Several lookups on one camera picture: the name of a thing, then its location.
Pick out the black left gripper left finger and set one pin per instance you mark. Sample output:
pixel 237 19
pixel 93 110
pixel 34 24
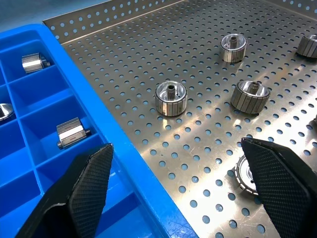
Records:
pixel 84 188

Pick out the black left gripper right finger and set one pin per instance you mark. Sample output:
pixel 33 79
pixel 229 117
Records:
pixel 282 188

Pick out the blue compartment tray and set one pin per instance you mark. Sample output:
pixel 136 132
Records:
pixel 76 81

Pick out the perforated metal tray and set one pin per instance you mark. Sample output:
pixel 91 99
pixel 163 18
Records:
pixel 210 119

